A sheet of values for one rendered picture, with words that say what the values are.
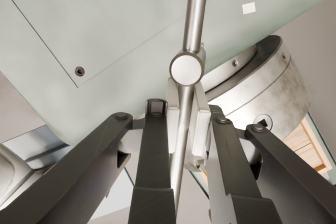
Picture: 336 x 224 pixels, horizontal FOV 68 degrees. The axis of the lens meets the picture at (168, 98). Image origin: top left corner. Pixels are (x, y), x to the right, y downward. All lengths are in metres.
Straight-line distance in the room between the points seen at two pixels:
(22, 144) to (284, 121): 0.94
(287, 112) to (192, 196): 1.62
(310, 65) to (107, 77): 1.59
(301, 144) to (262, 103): 0.49
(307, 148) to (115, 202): 0.74
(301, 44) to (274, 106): 1.38
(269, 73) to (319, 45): 1.43
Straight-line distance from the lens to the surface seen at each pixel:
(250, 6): 0.36
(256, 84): 0.40
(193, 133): 0.15
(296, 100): 0.47
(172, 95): 0.16
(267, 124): 0.43
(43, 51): 0.40
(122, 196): 1.09
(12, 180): 0.87
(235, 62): 0.44
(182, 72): 0.15
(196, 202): 2.04
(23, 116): 2.00
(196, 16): 0.17
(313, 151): 0.92
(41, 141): 1.07
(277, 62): 0.44
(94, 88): 0.38
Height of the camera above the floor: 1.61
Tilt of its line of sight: 75 degrees down
